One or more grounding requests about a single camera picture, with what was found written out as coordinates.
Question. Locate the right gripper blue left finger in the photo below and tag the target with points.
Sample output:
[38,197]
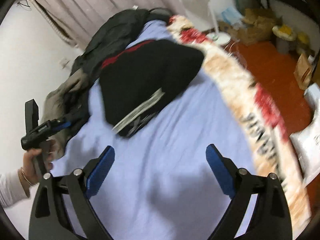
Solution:
[96,171]

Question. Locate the olive grey garment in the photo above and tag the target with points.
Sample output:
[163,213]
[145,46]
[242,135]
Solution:
[70,98]

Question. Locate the black red varsity jacket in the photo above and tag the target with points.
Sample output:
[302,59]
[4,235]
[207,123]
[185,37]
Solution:
[139,82]

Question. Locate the floral red cream blanket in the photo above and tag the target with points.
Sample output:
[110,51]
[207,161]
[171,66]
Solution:
[257,115]

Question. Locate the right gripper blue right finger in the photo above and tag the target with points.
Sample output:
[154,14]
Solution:
[219,167]

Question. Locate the black puffy jacket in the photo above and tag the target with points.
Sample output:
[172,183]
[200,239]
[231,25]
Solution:
[114,36]

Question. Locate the grey trash bin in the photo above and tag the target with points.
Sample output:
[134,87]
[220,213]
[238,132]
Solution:
[285,38]

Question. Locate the white sleeved left forearm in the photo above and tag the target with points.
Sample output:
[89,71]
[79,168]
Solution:
[11,189]

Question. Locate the blue face mask pack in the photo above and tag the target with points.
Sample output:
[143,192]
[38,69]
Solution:
[232,16]

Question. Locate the cardboard boxes pile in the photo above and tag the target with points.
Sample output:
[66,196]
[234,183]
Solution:
[257,26]

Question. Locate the pink grey curtain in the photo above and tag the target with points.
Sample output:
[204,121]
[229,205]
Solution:
[100,5]

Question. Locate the person's left hand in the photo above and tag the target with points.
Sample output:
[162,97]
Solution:
[38,161]

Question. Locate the brown paper bag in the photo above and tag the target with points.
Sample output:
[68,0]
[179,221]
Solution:
[303,72]

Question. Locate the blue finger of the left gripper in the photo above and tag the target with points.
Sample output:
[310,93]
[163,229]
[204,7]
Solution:
[62,126]

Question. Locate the light blue bed sheet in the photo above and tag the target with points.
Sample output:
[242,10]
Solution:
[160,185]

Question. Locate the white plastic bag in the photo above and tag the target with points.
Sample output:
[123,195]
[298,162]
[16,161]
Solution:
[306,144]

